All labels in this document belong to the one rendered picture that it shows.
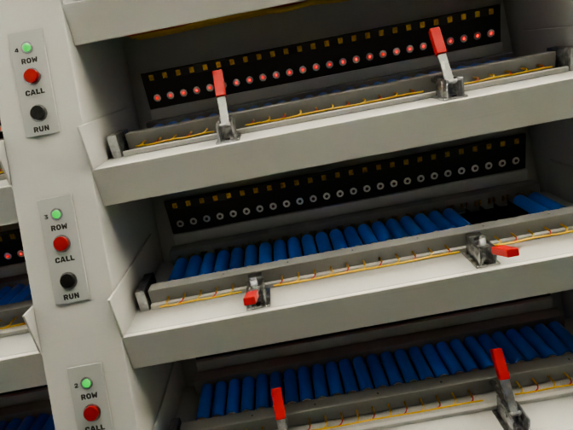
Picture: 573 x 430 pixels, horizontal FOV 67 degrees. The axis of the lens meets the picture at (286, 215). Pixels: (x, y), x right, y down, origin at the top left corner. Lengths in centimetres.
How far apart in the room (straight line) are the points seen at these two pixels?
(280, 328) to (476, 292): 23
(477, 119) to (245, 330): 36
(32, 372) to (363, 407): 40
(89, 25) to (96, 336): 36
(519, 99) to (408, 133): 13
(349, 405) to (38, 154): 48
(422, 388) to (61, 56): 59
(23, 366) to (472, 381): 54
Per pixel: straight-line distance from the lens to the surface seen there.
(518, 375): 65
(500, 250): 50
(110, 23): 60
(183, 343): 54
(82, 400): 58
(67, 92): 58
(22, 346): 62
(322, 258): 54
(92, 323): 56
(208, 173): 52
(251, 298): 45
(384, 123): 52
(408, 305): 53
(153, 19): 58
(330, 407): 61
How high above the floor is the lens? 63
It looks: 1 degrees up
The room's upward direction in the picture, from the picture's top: 11 degrees counter-clockwise
